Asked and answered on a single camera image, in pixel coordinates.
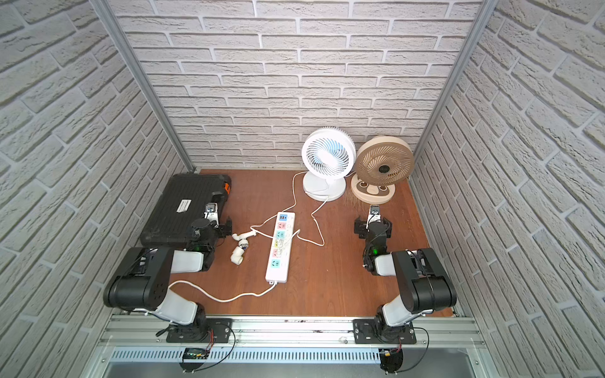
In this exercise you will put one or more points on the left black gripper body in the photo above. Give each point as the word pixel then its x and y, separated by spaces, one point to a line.
pixel 220 227

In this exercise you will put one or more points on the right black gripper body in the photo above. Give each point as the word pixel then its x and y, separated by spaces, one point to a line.
pixel 373 224

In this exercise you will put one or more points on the white power strip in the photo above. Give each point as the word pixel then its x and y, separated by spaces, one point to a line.
pixel 280 252

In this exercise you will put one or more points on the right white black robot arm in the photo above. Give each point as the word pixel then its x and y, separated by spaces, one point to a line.
pixel 423 284

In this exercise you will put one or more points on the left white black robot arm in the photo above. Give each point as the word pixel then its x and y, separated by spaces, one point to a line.
pixel 141 283

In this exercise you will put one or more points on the beige bear desk fan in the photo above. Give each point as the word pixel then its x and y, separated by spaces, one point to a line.
pixel 381 163

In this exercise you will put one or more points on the white desk fan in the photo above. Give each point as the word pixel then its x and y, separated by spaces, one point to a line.
pixel 329 155

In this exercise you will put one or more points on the black plastic tool case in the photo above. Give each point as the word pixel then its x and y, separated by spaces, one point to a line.
pixel 182 202

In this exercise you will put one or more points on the white pipe fitting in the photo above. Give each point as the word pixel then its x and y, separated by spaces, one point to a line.
pixel 237 256

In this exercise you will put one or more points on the left small controller board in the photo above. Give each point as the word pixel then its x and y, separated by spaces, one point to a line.
pixel 193 354

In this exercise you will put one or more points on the right round black connector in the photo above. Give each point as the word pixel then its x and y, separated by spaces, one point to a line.
pixel 391 360

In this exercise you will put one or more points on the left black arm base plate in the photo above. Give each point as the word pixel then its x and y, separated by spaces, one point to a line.
pixel 219 328

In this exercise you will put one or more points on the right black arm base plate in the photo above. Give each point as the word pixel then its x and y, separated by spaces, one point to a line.
pixel 372 331

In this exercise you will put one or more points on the aluminium front rail frame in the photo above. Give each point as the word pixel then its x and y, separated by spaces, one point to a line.
pixel 130 342

